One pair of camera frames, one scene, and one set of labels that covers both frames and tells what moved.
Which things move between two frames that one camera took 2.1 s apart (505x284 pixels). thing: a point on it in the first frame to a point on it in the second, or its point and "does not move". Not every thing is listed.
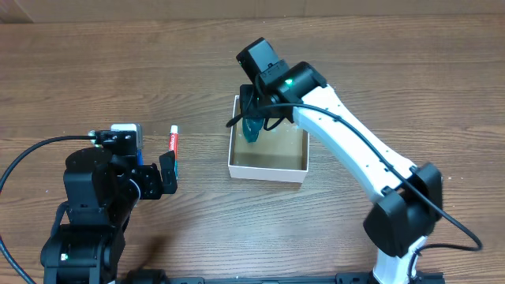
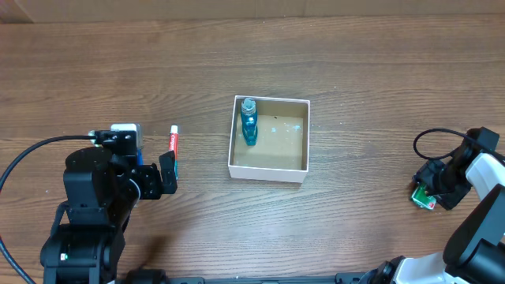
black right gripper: x=250 y=95 to x=430 y=183
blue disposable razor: x=140 y=158 does not move
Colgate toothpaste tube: x=173 y=145 does not move
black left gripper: x=158 y=180 does not move
